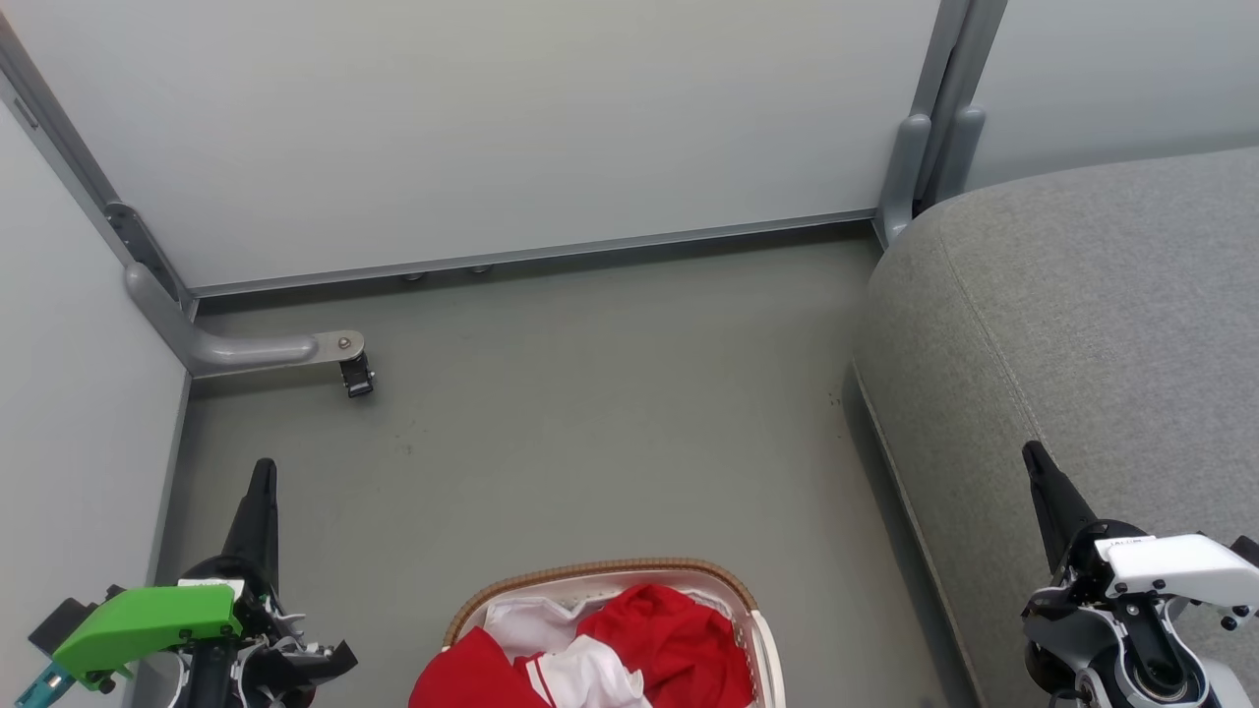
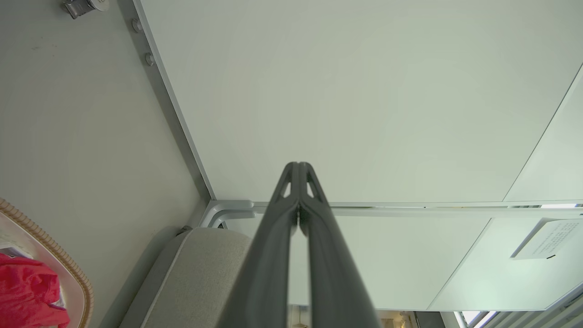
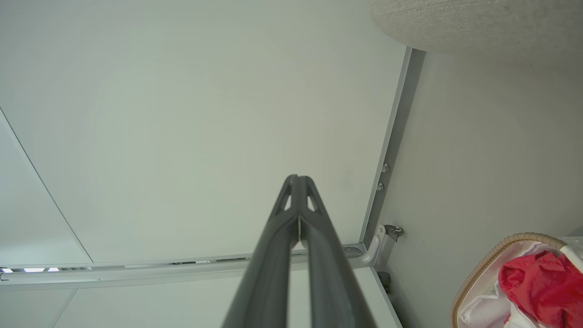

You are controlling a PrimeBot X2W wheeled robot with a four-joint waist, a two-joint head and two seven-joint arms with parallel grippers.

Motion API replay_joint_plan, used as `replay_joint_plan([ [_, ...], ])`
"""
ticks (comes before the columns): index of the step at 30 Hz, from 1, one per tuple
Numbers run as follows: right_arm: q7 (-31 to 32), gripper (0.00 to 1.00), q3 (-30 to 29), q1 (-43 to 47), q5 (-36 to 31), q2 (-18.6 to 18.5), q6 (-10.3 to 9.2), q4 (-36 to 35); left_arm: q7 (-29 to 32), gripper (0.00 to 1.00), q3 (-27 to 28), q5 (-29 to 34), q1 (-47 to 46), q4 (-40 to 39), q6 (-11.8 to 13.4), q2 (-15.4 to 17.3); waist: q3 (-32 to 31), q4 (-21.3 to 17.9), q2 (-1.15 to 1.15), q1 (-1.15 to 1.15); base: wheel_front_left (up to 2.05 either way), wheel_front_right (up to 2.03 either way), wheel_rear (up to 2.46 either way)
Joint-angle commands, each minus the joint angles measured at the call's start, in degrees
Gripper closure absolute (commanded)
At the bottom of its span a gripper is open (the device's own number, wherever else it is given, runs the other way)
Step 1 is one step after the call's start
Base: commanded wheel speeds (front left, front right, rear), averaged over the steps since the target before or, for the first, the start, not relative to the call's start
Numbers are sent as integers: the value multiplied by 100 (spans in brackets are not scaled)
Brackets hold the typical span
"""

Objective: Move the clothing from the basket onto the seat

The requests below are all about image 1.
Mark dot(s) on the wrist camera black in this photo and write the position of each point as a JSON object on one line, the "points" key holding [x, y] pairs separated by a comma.
{"points": [[61, 621], [1245, 551]]}

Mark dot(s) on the grey fabric sofa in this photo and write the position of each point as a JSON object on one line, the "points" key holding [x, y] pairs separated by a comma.
{"points": [[1072, 354]]}

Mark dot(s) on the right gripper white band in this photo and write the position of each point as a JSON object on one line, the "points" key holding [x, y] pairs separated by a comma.
{"points": [[1170, 565]]}

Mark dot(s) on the grey partition side frame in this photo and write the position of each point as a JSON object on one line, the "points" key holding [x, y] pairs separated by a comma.
{"points": [[89, 187]]}

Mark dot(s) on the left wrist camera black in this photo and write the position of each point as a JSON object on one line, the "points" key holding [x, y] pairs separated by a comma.
{"points": [[61, 621]]}

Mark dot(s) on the white wicker-rimmed laundry basket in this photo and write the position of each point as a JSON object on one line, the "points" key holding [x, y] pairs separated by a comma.
{"points": [[757, 629]]}

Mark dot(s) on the black caster wheel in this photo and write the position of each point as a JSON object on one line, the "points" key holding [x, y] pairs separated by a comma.
{"points": [[357, 377]]}

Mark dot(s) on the red shirt white hem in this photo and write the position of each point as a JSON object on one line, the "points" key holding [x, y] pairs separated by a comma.
{"points": [[674, 639]]}

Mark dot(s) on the grey partition bottom rail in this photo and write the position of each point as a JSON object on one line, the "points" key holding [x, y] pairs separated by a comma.
{"points": [[531, 254]]}

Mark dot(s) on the grey partition foot bar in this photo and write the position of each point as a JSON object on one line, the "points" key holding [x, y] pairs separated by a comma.
{"points": [[236, 349]]}

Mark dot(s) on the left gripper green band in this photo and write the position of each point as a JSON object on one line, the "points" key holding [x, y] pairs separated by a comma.
{"points": [[148, 619]]}

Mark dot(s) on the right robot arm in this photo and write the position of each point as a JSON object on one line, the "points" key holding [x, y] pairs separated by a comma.
{"points": [[1161, 683]]}

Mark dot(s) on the grey partition corner posts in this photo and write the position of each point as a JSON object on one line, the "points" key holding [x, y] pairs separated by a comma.
{"points": [[929, 128]]}

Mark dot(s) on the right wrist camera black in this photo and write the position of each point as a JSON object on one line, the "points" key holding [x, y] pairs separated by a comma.
{"points": [[1245, 551]]}

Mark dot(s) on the red white striped jacket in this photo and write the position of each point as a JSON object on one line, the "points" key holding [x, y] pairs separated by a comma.
{"points": [[551, 674]]}

